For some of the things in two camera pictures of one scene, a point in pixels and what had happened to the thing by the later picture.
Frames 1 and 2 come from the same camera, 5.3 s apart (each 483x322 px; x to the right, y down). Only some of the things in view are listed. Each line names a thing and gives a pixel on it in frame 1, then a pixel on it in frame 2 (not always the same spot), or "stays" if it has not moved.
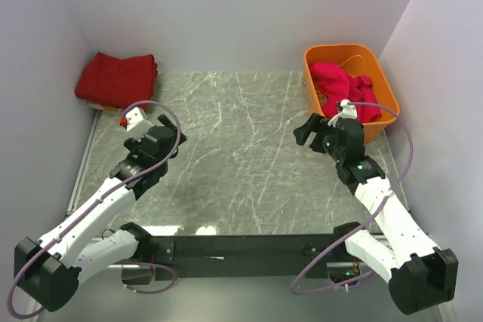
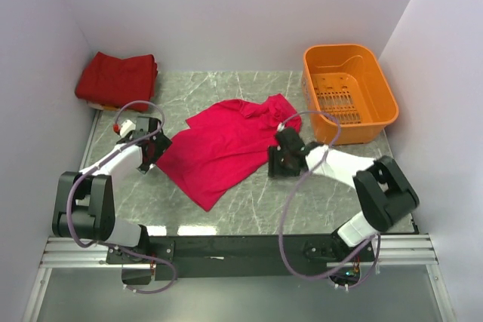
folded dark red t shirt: x=129 y=81 stays
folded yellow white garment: x=106 y=108 stays
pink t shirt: x=336 y=85 → x=226 y=146
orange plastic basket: x=358 y=59 stays
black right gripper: x=312 y=124 → x=273 y=155
